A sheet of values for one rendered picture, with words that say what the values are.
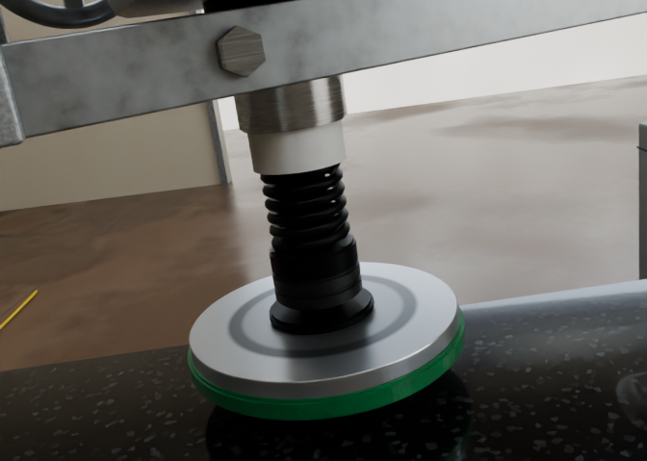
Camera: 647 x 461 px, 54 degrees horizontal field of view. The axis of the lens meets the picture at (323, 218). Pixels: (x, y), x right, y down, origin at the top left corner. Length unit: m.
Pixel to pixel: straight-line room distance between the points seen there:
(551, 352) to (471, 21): 0.27
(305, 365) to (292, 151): 0.15
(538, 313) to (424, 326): 0.17
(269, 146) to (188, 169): 5.09
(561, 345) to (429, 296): 0.12
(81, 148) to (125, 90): 5.42
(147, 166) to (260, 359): 5.20
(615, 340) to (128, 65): 0.42
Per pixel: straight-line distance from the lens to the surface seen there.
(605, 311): 0.62
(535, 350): 0.55
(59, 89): 0.38
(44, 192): 6.03
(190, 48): 0.39
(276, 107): 0.43
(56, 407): 0.60
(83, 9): 0.59
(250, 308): 0.54
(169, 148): 5.54
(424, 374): 0.45
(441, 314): 0.49
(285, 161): 0.44
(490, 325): 0.59
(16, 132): 0.36
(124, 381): 0.61
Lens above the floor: 1.09
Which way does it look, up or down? 16 degrees down
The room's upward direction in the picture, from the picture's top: 8 degrees counter-clockwise
